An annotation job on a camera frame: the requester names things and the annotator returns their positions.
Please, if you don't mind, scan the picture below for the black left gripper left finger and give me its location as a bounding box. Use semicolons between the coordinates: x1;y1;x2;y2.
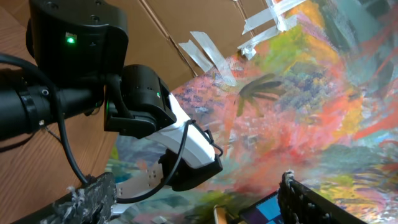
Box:
14;172;117;224

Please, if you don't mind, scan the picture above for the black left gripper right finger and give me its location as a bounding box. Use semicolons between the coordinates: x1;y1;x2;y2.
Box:
277;170;366;224

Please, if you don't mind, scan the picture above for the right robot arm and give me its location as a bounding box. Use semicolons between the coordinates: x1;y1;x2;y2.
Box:
1;0;223;191

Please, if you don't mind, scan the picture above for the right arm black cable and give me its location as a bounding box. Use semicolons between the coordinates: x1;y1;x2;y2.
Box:
0;52;224;205

